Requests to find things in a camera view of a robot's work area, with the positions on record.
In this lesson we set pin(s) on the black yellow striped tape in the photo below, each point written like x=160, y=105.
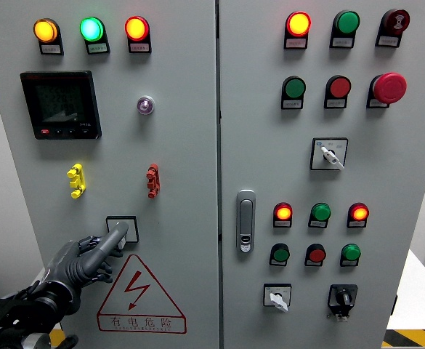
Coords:
x=415, y=338
x=56, y=336

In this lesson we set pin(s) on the red warning triangle sign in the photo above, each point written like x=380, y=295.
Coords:
x=141, y=323

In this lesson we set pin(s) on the black display meter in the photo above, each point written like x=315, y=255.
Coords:
x=61, y=105

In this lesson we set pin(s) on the grey cabinet door with display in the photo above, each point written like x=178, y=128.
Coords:
x=179, y=145

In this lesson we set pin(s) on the white round lamp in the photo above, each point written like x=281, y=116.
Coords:
x=145, y=105

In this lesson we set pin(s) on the silver door lock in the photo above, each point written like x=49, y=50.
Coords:
x=246, y=221

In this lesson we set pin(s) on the small white label plate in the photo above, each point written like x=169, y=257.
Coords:
x=51, y=49
x=313, y=263
x=139, y=47
x=387, y=41
x=292, y=104
x=282, y=224
x=341, y=42
x=356, y=224
x=317, y=224
x=295, y=43
x=277, y=263
x=97, y=48
x=335, y=103
x=348, y=263
x=377, y=103

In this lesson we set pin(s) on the small green flat push button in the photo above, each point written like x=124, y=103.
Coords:
x=281, y=253

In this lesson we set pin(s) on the small red lit lamp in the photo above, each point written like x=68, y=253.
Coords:
x=359, y=212
x=283, y=212

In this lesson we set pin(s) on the yellow round lamp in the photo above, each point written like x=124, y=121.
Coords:
x=45, y=30

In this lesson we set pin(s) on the grey cabinet door with lock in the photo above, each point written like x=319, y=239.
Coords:
x=270, y=145

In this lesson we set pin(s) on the bright green lit lamp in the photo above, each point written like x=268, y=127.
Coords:
x=91, y=29

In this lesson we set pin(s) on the large red lit lamp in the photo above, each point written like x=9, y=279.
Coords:
x=298, y=24
x=136, y=28

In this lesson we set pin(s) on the small red flat push button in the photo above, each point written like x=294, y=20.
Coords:
x=316, y=254

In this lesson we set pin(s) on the small green lamp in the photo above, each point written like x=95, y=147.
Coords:
x=321, y=212

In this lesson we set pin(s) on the small green raised push button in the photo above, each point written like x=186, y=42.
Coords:
x=351, y=252

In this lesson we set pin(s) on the large green push button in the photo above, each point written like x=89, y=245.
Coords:
x=295, y=87

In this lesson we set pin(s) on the large red push button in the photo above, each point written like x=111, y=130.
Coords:
x=339, y=87

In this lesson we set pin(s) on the black door hinge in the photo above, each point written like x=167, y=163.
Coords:
x=394, y=305

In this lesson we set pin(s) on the large red stop button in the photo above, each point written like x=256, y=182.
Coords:
x=390, y=88

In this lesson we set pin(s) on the large dark green lamp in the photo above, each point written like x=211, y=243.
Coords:
x=347, y=22

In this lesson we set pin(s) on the dark red buzzer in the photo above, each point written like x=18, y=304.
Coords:
x=396, y=20

